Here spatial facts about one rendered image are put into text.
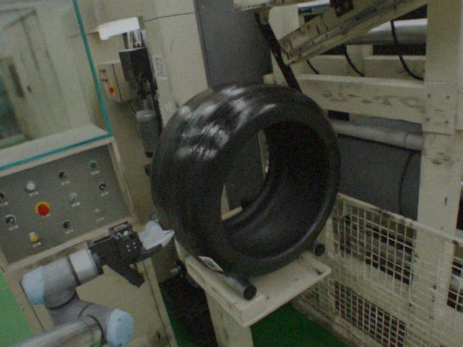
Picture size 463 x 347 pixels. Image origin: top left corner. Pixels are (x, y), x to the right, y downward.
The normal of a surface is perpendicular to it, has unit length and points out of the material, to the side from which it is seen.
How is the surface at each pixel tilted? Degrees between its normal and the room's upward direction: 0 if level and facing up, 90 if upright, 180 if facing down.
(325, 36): 90
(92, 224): 90
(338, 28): 90
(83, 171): 90
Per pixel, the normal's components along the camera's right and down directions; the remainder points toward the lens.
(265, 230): -0.39, -0.76
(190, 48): 0.55, 0.25
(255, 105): 0.16, -0.45
